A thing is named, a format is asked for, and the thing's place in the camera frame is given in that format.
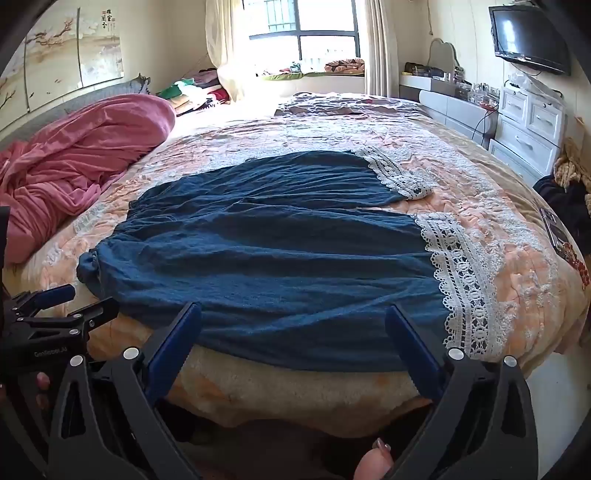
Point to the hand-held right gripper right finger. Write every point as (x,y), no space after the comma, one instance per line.
(411,355)

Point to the blossom branch wall painting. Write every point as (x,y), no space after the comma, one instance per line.
(60,50)

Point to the dark clothes heap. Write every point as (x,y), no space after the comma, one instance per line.
(565,207)

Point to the dark framed window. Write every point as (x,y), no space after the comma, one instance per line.
(300,23)

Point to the grey headboard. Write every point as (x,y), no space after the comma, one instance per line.
(92,94)

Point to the cloud shaped mirror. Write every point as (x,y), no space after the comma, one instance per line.
(444,57)

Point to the white drawer cabinet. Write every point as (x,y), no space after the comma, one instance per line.
(526,124)

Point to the yellow knitted cloth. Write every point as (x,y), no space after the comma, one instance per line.
(572,166)

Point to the grey white vanity desk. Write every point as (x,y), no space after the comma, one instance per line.
(452,108)

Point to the person's right hand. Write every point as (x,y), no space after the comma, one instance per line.
(371,464)

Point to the sheer white curtain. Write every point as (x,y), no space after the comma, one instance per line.
(226,46)

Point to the person's left hand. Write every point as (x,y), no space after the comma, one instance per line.
(43,381)

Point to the peach floral bedspread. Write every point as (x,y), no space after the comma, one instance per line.
(508,258)

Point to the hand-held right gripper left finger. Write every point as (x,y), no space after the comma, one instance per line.
(178,350)

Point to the black wall television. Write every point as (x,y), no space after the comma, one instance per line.
(528,39)

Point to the blue pants with white lace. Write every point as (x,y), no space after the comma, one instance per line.
(277,249)

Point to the folded patterned blanket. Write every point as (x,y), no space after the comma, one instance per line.
(344,66)

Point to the pink blanket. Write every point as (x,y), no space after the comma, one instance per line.
(69,161)

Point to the cream curtain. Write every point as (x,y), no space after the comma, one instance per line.
(381,46)

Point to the pile of folded clothes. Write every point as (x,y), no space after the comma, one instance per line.
(194,94)

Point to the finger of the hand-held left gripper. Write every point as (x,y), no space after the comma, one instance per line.
(90,316)
(48,296)

